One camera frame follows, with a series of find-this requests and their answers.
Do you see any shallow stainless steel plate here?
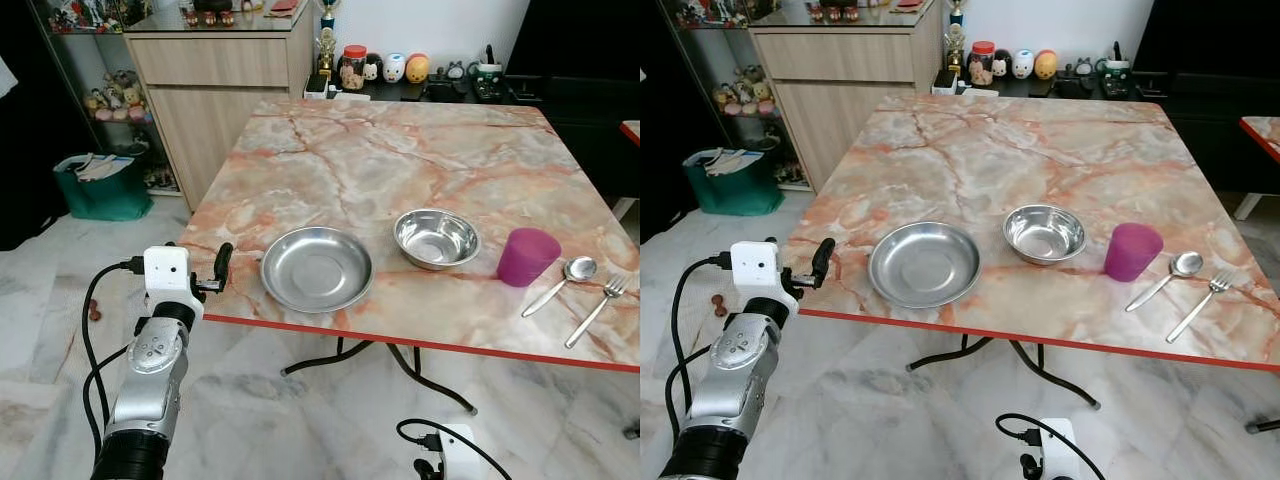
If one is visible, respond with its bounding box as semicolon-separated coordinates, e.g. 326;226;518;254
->
260;226;375;314
868;221;983;309

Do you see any green shopping bag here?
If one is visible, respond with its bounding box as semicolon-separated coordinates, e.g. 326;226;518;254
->
683;148;786;217
54;153;155;222

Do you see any light wooden cabinet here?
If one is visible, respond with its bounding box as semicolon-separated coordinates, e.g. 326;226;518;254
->
748;3;947;193
122;8;317;211

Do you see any beige plush toy pile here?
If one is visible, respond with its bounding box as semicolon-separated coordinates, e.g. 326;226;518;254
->
712;64;777;117
84;69;152;124

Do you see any stainless steel fork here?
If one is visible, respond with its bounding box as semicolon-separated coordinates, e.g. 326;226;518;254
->
1166;268;1237;344
564;275;629;350

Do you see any large red edged marble table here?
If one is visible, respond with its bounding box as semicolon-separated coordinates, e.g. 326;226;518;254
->
178;98;641;374
782;92;1280;364

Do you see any stainless steel bowl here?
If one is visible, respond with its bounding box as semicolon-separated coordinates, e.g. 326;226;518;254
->
1003;204;1088;266
393;208;482;271

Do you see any stainless steel spoon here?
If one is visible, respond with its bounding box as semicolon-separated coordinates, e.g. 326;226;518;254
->
521;256;599;319
1125;251;1205;313

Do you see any small red edged marble table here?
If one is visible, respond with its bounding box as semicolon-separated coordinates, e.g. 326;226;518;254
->
619;119;641;221
1234;115;1280;222

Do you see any red lidded snack jar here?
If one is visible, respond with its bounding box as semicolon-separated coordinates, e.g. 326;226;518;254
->
339;45;368;93
969;41;997;88

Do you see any purple plastic cup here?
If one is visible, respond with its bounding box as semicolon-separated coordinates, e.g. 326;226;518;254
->
1104;222;1165;283
497;227;562;288

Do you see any glass display shelf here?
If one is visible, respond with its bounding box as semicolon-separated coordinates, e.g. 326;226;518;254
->
28;0;183;193
658;0;813;191

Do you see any gold trophy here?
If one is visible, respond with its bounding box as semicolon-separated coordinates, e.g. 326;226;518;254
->
315;0;342;77
945;0;972;74

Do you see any green mug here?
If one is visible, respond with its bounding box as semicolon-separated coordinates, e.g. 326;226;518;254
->
1102;41;1134;97
474;45;505;101

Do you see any black television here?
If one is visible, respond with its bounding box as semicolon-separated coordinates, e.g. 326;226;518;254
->
504;0;641;103
1130;0;1280;101

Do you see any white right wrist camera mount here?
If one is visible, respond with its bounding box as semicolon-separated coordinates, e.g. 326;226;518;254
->
436;423;483;480
1040;417;1088;480

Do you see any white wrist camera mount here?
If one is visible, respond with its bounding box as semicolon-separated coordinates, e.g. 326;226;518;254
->
729;241;793;313
436;423;483;480
1040;417;1088;480
143;246;206;321

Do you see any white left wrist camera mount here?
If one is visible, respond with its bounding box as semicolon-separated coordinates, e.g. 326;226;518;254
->
729;241;793;313
143;246;206;321

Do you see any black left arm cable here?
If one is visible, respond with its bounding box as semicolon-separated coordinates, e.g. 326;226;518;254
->
81;257;147;463
664;252;732;443

